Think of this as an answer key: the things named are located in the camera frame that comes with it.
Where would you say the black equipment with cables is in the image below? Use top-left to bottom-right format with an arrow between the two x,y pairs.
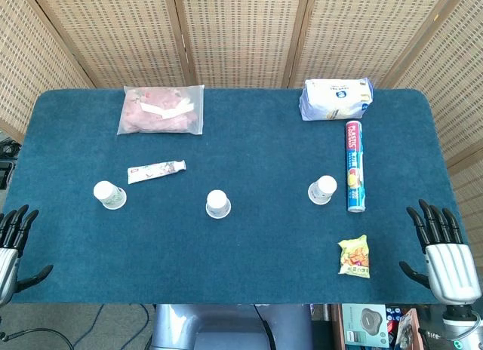
0,137 -> 23,189

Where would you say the teal product box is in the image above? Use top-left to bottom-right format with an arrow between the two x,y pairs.
341,303 -> 390,347

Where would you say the white cup green flower print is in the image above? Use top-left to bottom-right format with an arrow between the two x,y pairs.
93,180 -> 128,210

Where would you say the grey robot torso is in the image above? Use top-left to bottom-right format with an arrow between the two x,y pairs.
150,303 -> 314,350

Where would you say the blue red food wrap roll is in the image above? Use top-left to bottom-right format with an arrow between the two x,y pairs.
344,120 -> 368,214

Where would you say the white floral toothpaste tube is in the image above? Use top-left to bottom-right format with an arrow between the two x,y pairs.
127,160 -> 187,185

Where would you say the white cup blue green print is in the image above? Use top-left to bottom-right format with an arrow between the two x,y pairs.
307,175 -> 338,207

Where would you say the blue felt table cloth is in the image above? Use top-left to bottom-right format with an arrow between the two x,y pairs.
0,87 -> 472,305

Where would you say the blue floor cable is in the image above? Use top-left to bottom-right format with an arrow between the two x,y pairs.
73,303 -> 106,347

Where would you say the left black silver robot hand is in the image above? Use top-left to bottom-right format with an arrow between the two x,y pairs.
0,204 -> 54,308

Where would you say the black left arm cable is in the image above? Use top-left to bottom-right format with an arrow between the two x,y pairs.
0,328 -> 75,350

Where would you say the black torso cable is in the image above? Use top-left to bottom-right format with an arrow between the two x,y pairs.
252,303 -> 275,350

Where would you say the woven rattan folding screen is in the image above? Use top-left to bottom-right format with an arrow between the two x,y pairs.
0,0 -> 483,249

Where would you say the white cup blue flower print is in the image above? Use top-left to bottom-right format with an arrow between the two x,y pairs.
205,189 -> 232,220

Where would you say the yellow snack packet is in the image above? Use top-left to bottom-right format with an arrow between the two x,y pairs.
337,235 -> 371,279

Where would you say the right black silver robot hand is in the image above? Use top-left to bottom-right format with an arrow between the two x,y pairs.
398,199 -> 482,304

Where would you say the clear zip bag pink cloth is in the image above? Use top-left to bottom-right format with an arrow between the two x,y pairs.
116,84 -> 205,136

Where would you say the white blue tissue pack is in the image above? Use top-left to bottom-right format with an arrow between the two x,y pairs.
299,77 -> 375,121

